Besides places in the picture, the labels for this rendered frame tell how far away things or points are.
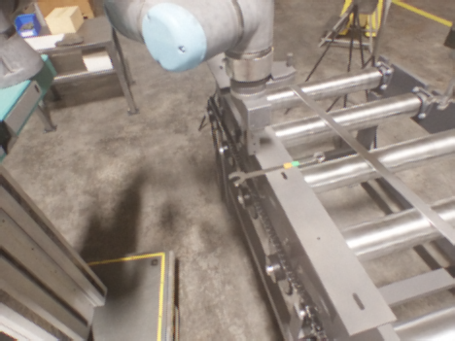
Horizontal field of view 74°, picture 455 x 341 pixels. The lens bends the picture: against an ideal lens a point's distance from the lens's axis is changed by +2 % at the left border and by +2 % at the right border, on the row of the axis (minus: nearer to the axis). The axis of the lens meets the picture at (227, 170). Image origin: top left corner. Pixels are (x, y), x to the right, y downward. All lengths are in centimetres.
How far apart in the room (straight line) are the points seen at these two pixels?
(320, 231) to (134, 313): 111
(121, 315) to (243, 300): 67
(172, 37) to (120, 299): 139
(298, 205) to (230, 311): 121
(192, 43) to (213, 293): 162
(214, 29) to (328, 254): 47
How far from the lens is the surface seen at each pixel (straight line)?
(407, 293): 114
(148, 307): 159
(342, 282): 65
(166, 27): 45
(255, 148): 69
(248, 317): 184
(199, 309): 188
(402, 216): 112
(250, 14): 51
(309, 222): 71
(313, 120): 142
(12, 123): 80
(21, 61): 90
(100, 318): 166
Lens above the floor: 174
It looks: 45 degrees down
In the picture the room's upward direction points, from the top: 6 degrees counter-clockwise
